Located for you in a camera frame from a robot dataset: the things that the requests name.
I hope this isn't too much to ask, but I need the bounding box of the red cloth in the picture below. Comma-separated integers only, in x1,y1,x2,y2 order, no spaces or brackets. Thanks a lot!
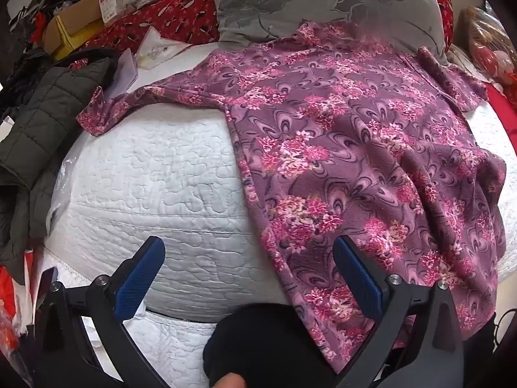
482,83,517,150

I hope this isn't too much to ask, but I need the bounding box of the white paper sheet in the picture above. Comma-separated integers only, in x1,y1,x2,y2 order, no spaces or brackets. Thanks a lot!
107,48,138,100

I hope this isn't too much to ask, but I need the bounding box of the cardboard box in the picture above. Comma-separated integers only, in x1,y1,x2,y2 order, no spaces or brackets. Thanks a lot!
42,0,103,55

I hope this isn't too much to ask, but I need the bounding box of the dark green quilted jacket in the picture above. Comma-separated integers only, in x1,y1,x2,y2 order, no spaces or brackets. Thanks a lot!
0,48,122,286

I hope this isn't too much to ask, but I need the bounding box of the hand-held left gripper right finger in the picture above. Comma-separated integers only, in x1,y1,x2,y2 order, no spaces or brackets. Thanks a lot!
333,235,465,388

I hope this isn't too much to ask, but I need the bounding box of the person's black clothing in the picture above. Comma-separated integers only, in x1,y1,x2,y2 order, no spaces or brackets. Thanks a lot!
203,302,324,388

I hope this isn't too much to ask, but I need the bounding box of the red patterned blanket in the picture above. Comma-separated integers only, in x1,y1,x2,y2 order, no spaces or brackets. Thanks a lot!
69,0,455,69

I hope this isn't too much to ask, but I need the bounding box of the purple and white packet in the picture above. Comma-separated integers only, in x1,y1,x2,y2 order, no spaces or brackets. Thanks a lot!
99,0,121,22

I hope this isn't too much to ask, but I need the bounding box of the wrapped gift basket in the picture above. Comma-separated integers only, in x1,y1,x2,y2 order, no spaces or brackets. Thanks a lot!
458,6,517,103

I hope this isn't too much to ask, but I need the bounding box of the purple floral garment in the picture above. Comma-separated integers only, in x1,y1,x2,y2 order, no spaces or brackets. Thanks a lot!
77,22,507,376

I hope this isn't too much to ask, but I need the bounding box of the person's left hand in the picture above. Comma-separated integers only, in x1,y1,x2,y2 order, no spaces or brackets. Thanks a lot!
212,373,248,388

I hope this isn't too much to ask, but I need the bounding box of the red and white plastic bag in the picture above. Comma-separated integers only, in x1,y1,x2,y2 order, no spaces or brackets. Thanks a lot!
0,251,35,384

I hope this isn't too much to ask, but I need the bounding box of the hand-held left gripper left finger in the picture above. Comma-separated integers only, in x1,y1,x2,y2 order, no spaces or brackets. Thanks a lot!
34,235,170,388

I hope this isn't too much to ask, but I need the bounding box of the grey floral pillow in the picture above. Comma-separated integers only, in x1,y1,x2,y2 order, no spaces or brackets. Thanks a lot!
206,0,449,65

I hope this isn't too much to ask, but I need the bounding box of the white quilted mattress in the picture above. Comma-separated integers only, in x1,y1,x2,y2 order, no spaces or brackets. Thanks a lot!
26,42,517,388

